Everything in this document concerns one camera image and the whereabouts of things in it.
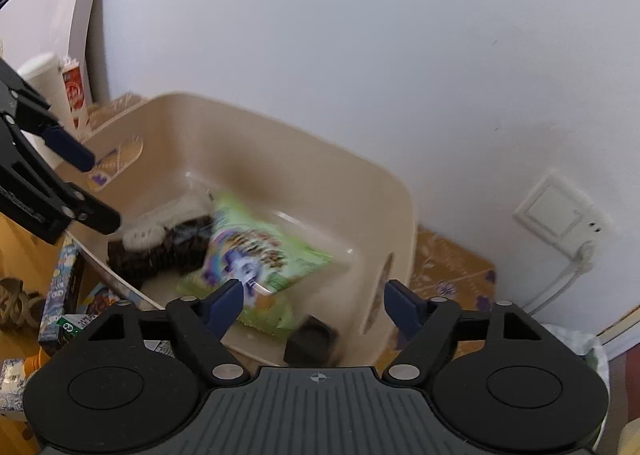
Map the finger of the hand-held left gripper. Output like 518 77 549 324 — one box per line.
0 58 97 173
0 120 122 236

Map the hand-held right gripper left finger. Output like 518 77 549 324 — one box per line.
82 278 252 387

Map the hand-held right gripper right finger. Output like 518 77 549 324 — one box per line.
382 279 553 385

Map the green snack packet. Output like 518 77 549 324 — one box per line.
177 191 335 336

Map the tall blue cartoon box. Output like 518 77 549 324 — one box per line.
37 235 86 356

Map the colourful cartoon tissue pack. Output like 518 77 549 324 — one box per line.
75 282 126 318

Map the green and white packet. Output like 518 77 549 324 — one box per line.
52 312 101 348

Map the beige plastic storage bin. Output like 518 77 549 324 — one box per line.
65 92 418 368

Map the wooden desktop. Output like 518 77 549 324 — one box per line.
0 212 168 455

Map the red and white carton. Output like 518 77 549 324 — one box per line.
60 55 92 141

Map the white lidded paper cup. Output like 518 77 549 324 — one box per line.
16 52 80 171

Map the dark brown fuzzy item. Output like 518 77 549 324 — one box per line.
106 205 216 288

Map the small black box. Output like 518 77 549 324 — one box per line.
283 315 341 367

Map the pale pink leaning board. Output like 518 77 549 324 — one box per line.
0 0 111 108

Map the blue and white pack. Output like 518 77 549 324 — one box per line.
0 357 31 418

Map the white plastic bag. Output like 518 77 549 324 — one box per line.
542 322 611 386

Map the light wooden skirting strip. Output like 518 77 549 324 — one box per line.
597 302 640 348

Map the beige round object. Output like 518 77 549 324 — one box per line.
617 417 640 455

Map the white wall socket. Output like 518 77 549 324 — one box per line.
512 170 616 248

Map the white power plug cable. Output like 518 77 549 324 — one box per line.
522 239 599 317

